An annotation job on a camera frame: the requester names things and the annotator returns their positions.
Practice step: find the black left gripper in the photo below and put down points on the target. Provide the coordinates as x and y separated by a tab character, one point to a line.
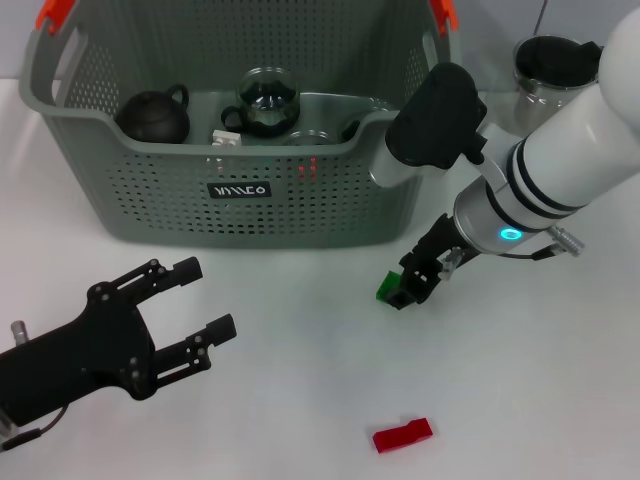
85	360

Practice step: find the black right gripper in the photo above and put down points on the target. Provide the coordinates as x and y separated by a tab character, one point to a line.
435	250

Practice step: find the red-orange wedge toy brick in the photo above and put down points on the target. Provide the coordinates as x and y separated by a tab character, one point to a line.
312	169

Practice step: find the white toy brick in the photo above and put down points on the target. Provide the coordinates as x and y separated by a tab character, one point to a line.
226	138

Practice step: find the glass teacup with black sleeve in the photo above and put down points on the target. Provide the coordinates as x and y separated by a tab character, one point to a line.
307	137
350	131
267	107

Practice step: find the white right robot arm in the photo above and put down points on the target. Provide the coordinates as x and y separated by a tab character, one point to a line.
560	150

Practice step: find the grey-green perforated storage basket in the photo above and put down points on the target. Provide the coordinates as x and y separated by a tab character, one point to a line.
275	210

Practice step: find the green toy brick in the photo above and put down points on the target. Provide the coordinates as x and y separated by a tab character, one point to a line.
386	286

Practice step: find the dark red long toy brick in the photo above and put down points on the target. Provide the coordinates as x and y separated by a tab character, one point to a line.
402	435

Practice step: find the dark clay teapot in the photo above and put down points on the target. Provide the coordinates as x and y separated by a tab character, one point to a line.
155	117

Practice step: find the glass pitcher with black lid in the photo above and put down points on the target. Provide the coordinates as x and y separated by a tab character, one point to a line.
540	90

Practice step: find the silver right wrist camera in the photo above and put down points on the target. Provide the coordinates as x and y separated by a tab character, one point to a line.
435	125

